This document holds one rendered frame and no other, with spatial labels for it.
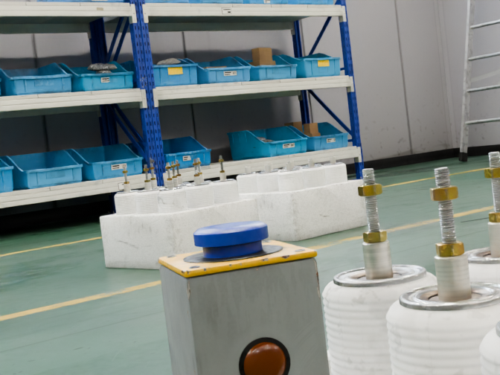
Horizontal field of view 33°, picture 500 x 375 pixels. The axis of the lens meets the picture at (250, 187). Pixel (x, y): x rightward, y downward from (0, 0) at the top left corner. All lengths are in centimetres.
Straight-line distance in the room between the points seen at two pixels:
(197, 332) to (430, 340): 19
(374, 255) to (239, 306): 28
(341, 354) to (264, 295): 27
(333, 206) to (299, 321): 277
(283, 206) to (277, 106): 391
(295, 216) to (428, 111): 531
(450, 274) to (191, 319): 22
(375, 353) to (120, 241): 228
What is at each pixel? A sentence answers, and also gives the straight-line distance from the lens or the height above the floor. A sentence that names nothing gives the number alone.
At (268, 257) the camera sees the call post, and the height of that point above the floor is 31.
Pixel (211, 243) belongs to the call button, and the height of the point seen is 32.
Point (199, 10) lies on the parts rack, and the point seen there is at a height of 128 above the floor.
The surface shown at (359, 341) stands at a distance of 67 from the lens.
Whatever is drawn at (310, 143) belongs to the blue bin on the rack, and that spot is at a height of 32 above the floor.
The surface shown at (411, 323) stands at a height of 24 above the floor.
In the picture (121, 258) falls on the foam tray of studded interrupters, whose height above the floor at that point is 3.
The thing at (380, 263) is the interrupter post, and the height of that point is 26.
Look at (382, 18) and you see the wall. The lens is 796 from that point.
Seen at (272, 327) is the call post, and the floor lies 28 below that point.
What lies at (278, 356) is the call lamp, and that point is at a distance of 43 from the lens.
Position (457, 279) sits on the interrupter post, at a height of 27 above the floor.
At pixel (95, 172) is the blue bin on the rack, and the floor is 30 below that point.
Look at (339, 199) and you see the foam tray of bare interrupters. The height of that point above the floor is 12.
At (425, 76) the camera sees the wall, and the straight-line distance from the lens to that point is 829.
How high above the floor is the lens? 37
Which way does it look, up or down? 3 degrees down
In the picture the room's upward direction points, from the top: 7 degrees counter-clockwise
